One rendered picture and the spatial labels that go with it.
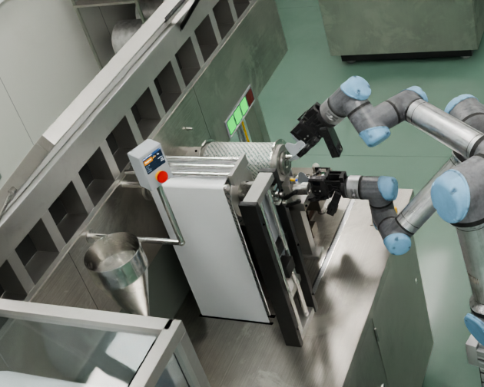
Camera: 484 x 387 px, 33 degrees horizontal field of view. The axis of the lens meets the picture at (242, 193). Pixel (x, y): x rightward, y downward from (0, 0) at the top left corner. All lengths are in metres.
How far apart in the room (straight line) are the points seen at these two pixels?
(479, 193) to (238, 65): 1.28
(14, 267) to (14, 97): 3.52
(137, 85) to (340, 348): 0.97
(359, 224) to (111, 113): 0.95
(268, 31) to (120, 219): 1.19
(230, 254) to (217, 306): 0.26
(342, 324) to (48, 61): 3.75
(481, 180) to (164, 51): 1.09
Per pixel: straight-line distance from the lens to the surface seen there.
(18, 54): 5.58
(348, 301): 2.55
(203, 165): 2.29
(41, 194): 2.13
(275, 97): 5.45
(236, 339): 2.55
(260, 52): 3.20
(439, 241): 4.05
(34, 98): 5.67
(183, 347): 1.65
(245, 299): 2.52
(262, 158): 2.53
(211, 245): 2.40
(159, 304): 2.61
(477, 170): 2.04
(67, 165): 2.21
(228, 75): 2.96
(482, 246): 2.12
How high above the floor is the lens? 2.68
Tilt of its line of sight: 35 degrees down
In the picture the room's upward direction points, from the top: 19 degrees counter-clockwise
